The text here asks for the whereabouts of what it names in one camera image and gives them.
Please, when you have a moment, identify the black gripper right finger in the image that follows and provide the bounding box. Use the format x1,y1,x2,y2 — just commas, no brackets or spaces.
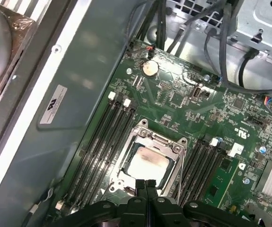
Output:
146,179,257,227

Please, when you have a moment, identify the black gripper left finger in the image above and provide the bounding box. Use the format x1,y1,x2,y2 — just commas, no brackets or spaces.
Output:
61,179,149,227

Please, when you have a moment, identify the thin wire locking lever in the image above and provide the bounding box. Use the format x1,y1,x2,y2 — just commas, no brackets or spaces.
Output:
175,148,185,206

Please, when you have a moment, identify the silver square CPU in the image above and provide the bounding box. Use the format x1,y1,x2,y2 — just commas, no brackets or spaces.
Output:
123,141,174,191

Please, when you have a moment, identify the metal socket cover frame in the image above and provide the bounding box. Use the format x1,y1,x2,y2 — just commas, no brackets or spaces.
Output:
113,126,186,193

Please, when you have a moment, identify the CPU socket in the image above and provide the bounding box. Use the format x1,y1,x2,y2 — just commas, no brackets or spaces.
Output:
108,118,189,197

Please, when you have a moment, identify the RAM slot with white clips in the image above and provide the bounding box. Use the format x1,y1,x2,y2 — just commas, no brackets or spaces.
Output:
55,91,116,211
74,98,132,209
183,137,219,207

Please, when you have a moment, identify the green RAM stick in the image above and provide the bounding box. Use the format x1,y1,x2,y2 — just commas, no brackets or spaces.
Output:
210,159,240,215

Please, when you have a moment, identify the green motherboard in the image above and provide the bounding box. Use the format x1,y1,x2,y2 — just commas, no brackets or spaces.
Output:
55,39,272,227

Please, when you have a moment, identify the silver internal USB port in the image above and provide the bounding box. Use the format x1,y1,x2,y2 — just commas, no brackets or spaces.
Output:
190,82,204,101

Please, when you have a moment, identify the white label sticker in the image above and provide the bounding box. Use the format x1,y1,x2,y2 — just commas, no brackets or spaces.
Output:
39,84,68,125

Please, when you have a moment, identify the round coin cell battery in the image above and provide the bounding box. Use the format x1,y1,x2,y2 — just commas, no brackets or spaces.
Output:
140,59,160,79

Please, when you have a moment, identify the black open PC case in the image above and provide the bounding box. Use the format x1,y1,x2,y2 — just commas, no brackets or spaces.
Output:
0,0,272,227

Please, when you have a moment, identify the silver metal drive cage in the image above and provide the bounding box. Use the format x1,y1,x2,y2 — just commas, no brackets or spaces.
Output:
230,0,272,58

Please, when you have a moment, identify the thin cable with white sleeve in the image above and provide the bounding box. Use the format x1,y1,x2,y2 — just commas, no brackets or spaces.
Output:
19,186,56,227

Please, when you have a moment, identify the connector with red wires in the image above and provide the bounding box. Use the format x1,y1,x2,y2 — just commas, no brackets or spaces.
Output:
145,46,156,59

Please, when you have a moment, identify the thick black cable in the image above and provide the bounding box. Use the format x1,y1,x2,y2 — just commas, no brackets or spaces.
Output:
218,0,272,94

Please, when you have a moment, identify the thin grey cable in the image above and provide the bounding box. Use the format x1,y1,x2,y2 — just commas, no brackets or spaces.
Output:
125,0,151,54

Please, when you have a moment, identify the black cable bundle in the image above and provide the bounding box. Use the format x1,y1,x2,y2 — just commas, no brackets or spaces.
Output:
135,0,170,52

